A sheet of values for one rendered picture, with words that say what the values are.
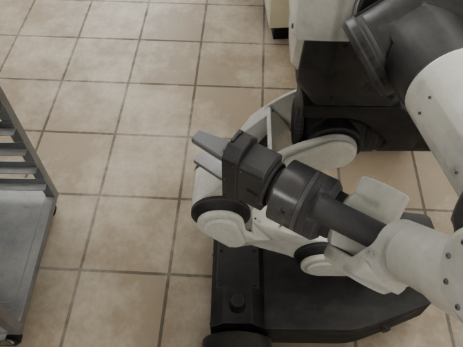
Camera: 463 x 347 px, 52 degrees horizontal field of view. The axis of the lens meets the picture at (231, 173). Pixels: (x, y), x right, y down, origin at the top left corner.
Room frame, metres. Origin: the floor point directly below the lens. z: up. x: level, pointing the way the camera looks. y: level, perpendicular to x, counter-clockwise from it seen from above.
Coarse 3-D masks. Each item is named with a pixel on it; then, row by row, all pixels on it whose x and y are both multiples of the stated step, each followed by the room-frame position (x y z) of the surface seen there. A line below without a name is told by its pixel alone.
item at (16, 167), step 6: (0, 162) 0.86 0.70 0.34; (6, 162) 0.86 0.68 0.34; (12, 162) 0.86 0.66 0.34; (18, 162) 0.86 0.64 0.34; (24, 162) 0.86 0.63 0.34; (30, 162) 0.86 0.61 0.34; (0, 168) 0.86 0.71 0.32; (6, 168) 0.86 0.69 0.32; (12, 168) 0.86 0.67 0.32; (18, 168) 0.86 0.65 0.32; (24, 168) 0.86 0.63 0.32; (30, 168) 0.86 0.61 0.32; (36, 168) 0.86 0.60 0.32
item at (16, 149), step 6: (0, 144) 0.86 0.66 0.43; (6, 144) 0.86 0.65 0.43; (12, 144) 0.86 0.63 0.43; (18, 144) 0.86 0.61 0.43; (24, 144) 0.86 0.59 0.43; (0, 150) 0.86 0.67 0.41; (6, 150) 0.86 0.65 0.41; (12, 150) 0.86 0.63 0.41; (18, 150) 0.86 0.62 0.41; (24, 150) 0.86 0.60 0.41
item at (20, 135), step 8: (0, 88) 0.89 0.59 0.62; (0, 96) 0.87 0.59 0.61; (8, 104) 0.89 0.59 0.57; (8, 112) 0.87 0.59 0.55; (16, 120) 0.88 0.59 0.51; (16, 128) 0.87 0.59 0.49; (16, 136) 0.87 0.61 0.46; (24, 136) 0.88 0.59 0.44; (32, 152) 0.88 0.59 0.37; (32, 160) 0.87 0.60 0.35; (40, 160) 0.89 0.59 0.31; (40, 168) 0.87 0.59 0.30; (40, 176) 0.87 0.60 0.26; (48, 176) 0.89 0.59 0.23; (48, 184) 0.87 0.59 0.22; (48, 192) 0.87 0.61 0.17; (56, 192) 0.89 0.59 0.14; (56, 200) 0.87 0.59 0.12
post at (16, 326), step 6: (0, 306) 0.44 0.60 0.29; (0, 312) 0.43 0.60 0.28; (6, 312) 0.44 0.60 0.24; (0, 318) 0.41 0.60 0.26; (6, 318) 0.42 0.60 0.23; (12, 318) 0.44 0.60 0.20; (0, 324) 0.41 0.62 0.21; (6, 324) 0.41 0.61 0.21; (12, 324) 0.42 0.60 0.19; (18, 324) 0.43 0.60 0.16; (6, 330) 0.41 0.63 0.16; (12, 330) 0.41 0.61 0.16; (18, 330) 0.42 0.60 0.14
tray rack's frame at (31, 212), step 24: (0, 192) 0.88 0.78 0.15; (24, 192) 0.88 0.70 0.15; (0, 216) 0.79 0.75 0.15; (24, 216) 0.79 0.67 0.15; (48, 216) 0.79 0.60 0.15; (0, 240) 0.70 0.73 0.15; (24, 240) 0.70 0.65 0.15; (0, 264) 0.62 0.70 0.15; (24, 264) 0.62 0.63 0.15; (0, 288) 0.54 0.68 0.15; (24, 288) 0.54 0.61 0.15; (24, 312) 0.47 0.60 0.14; (0, 336) 0.41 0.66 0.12
